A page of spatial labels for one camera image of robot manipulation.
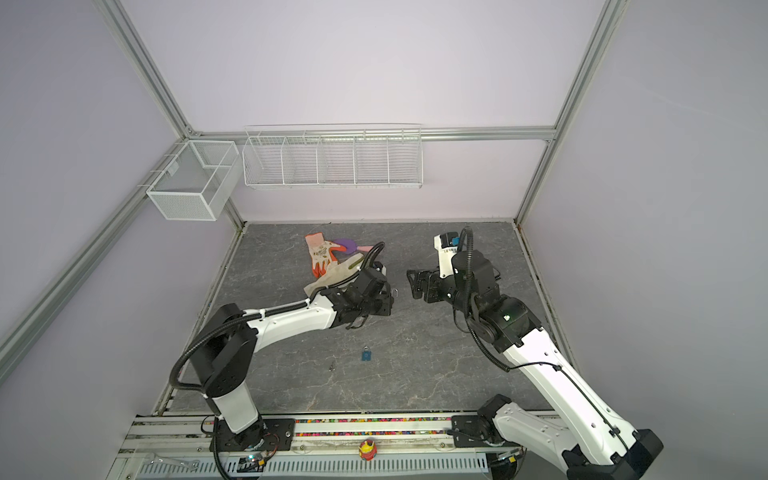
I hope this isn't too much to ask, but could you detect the red white work glove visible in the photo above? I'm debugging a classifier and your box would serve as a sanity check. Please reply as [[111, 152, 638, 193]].
[[305, 232, 346, 279]]

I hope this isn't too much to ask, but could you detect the purple trowel pink handle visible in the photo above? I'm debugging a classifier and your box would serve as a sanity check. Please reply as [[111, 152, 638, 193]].
[[332, 238, 372, 255]]

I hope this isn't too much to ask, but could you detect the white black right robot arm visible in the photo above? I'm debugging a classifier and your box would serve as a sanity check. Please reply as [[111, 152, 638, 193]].
[[407, 251, 664, 479]]

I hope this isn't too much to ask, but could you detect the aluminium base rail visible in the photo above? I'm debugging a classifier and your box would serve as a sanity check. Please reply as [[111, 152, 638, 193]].
[[116, 412, 625, 480]]

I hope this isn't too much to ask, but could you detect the black corrugated cable conduit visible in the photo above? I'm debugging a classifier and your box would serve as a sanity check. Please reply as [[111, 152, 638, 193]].
[[168, 299, 310, 392]]

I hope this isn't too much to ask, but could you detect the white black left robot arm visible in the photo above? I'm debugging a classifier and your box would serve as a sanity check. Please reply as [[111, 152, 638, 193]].
[[169, 262, 394, 451]]

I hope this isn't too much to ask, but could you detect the cream green work glove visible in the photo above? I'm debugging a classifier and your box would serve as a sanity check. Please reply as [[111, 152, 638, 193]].
[[304, 253, 365, 296]]

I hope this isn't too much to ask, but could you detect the long white wire basket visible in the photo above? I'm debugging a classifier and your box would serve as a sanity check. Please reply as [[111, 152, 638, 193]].
[[242, 123, 424, 189]]

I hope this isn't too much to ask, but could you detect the red emergency stop button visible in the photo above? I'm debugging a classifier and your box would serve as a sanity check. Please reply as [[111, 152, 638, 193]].
[[358, 438, 377, 461]]

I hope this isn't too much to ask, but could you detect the small white mesh basket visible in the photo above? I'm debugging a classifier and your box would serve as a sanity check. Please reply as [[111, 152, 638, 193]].
[[147, 140, 243, 221]]

